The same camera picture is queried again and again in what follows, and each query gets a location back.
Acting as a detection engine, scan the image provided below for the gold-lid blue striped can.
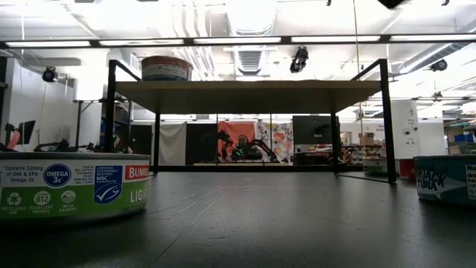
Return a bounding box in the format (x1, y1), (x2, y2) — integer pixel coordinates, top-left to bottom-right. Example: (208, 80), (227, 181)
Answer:
(140, 55), (194, 82)

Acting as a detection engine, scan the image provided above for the teal skipjack tuna can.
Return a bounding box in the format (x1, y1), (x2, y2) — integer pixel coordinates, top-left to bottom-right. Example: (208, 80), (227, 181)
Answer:
(414, 154), (476, 206)

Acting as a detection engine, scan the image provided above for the wooden shelf with black legs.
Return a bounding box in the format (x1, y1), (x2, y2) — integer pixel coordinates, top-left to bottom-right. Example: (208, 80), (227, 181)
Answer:
(103, 58), (397, 185)

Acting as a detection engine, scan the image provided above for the red cloth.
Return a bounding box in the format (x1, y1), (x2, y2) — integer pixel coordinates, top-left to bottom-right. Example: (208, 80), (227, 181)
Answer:
(218, 121), (257, 163)

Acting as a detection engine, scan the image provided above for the person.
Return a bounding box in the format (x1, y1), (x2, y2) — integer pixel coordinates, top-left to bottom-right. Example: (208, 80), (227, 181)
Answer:
(236, 134), (254, 161)

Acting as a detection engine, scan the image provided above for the black partition panel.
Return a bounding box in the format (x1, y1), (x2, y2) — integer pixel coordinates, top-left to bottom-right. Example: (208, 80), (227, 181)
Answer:
(185, 122), (219, 165)

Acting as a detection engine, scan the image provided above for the floral printed cloth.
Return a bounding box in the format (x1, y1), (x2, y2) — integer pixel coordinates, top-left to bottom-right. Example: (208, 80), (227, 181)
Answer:
(256, 121), (295, 163)

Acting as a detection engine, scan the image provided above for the white curtain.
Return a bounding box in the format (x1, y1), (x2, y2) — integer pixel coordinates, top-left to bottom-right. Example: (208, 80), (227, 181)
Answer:
(158, 121), (187, 167)

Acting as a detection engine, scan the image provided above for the ceiling air vent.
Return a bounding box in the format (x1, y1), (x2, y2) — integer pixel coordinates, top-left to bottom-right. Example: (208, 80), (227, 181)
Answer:
(237, 50), (263, 75)

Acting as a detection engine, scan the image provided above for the black screen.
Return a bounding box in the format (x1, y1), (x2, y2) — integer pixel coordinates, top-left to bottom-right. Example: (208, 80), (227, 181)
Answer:
(292, 115), (340, 146)

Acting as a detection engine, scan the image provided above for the black table mat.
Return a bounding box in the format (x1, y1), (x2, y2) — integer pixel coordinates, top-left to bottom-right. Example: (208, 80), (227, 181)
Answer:
(0, 170), (476, 268)

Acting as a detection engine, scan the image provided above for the overhead bar with light strips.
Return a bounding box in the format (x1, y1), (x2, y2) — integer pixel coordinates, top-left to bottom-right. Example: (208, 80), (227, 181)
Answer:
(0, 33), (476, 48)

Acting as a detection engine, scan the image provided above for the white pillar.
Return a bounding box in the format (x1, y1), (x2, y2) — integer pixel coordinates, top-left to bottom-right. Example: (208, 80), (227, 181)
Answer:
(390, 100), (421, 161)

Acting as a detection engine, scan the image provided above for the green Bumble Bee tuna can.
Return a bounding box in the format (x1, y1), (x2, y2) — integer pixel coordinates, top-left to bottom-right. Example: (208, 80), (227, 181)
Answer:
(0, 151), (152, 224)

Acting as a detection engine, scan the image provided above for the black monitor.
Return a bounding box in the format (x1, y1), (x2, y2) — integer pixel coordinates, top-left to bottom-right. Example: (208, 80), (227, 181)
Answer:
(13, 119), (37, 146)

